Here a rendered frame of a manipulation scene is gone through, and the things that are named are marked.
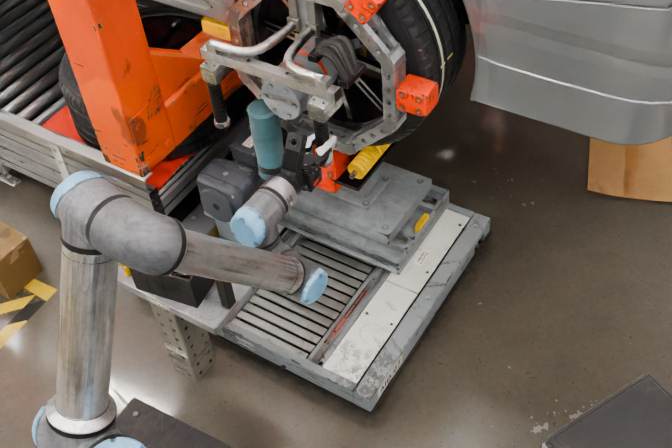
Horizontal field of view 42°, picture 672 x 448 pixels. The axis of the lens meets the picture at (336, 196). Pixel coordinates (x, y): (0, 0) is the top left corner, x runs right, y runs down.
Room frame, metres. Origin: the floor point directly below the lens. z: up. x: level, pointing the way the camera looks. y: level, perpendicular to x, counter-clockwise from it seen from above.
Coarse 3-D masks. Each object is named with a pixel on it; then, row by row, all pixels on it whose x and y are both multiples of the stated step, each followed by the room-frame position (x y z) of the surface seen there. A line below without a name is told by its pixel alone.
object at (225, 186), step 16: (240, 144) 2.15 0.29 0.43; (224, 160) 2.11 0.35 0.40; (240, 160) 2.13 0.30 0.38; (256, 160) 2.09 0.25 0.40; (208, 176) 2.04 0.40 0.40; (224, 176) 2.03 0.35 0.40; (240, 176) 2.02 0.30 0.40; (256, 176) 2.04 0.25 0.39; (208, 192) 2.00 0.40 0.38; (224, 192) 1.97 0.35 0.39; (240, 192) 1.96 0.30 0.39; (208, 208) 2.01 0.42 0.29; (224, 208) 1.96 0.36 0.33; (224, 224) 2.05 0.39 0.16
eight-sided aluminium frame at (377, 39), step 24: (240, 0) 2.07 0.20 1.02; (312, 0) 1.92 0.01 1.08; (336, 0) 1.87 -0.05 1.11; (240, 24) 2.08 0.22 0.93; (360, 24) 1.84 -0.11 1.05; (384, 48) 1.81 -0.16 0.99; (240, 72) 2.09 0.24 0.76; (384, 72) 1.80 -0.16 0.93; (384, 96) 1.80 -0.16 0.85; (288, 120) 2.01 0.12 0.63; (312, 120) 2.01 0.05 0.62; (384, 120) 1.80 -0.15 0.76; (336, 144) 1.91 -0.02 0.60; (360, 144) 1.85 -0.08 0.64
